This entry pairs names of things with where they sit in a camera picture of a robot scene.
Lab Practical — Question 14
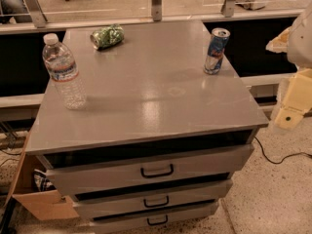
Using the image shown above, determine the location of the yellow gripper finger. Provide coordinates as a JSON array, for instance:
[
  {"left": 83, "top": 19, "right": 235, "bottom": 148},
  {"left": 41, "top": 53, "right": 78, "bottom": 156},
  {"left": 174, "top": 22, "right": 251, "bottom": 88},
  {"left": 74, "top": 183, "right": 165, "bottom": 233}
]
[
  {"left": 274, "top": 68, "right": 312, "bottom": 130},
  {"left": 265, "top": 27, "right": 290, "bottom": 53}
]

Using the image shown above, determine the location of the blue silver redbull can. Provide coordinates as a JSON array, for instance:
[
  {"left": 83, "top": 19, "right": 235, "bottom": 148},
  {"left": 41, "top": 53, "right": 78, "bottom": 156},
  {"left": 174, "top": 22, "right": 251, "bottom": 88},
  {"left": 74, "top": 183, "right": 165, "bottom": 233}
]
[{"left": 204, "top": 27, "right": 230, "bottom": 75}]

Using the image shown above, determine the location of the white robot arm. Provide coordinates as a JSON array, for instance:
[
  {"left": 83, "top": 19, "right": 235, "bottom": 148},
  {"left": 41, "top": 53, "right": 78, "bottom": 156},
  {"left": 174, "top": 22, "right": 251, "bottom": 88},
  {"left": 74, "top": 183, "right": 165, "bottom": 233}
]
[{"left": 265, "top": 4, "right": 312, "bottom": 130}]

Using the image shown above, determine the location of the crushed green soda can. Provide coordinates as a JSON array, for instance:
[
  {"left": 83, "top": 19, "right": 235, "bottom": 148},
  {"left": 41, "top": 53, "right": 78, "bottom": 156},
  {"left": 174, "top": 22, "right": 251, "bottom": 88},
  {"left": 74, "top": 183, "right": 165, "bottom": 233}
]
[{"left": 90, "top": 24, "right": 124, "bottom": 50}]

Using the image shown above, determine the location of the clear plastic water bottle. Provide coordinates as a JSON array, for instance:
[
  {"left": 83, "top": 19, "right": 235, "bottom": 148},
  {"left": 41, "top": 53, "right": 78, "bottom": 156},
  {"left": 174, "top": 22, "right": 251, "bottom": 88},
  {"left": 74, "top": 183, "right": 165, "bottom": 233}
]
[{"left": 42, "top": 33, "right": 87, "bottom": 109}]

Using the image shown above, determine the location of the grey drawer cabinet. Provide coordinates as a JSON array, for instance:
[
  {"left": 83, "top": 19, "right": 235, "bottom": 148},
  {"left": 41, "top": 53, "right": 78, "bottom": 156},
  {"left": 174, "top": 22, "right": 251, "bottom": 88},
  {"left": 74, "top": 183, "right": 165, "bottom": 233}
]
[{"left": 24, "top": 19, "right": 270, "bottom": 234}]

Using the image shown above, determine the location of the middle grey drawer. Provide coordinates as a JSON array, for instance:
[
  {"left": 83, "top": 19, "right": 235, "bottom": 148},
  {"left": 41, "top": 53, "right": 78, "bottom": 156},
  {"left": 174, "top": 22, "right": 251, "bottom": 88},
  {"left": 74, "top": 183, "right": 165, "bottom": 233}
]
[{"left": 73, "top": 179, "right": 233, "bottom": 218}]

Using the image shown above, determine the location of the grey drawer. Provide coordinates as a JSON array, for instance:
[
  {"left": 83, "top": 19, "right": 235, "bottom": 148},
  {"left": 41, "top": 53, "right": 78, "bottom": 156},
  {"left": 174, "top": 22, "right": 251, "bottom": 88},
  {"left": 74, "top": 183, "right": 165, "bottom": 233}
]
[
  {"left": 73, "top": 179, "right": 233, "bottom": 218},
  {"left": 90, "top": 200, "right": 218, "bottom": 234},
  {"left": 47, "top": 144, "right": 254, "bottom": 195}
]

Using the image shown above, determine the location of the bottom grey drawer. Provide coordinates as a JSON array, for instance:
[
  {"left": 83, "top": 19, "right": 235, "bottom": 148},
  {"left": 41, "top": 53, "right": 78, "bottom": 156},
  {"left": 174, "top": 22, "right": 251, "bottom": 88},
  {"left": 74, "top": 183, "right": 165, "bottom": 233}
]
[{"left": 90, "top": 200, "right": 218, "bottom": 234}]

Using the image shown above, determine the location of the top grey drawer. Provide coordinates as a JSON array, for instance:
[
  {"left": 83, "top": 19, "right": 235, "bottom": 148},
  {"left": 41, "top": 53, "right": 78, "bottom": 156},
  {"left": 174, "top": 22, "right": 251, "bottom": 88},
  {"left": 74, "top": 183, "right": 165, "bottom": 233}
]
[{"left": 47, "top": 144, "right": 254, "bottom": 195}]

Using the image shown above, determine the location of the seated person in background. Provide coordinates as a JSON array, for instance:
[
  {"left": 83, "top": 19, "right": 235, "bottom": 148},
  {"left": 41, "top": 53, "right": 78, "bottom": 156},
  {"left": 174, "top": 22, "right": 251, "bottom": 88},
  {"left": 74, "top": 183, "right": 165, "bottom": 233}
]
[{"left": 0, "top": 0, "right": 32, "bottom": 23}]

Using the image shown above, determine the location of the checkered cloth in box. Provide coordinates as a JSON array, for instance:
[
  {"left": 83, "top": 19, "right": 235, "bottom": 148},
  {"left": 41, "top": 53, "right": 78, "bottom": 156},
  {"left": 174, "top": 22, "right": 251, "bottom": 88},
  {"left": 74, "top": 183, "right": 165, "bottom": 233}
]
[{"left": 33, "top": 169, "right": 55, "bottom": 192}]

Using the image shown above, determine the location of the brown cardboard box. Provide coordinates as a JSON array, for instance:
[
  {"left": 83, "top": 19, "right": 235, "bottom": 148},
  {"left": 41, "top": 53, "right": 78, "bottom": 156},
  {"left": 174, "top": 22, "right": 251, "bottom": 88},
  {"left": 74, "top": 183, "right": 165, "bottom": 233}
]
[{"left": 4, "top": 132, "right": 80, "bottom": 221}]

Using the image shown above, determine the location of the black floor cable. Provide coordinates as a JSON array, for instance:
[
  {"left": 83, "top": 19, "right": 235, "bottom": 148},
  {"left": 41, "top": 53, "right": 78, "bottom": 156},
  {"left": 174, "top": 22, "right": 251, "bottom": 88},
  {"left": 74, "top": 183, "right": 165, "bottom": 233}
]
[{"left": 253, "top": 136, "right": 312, "bottom": 165}]

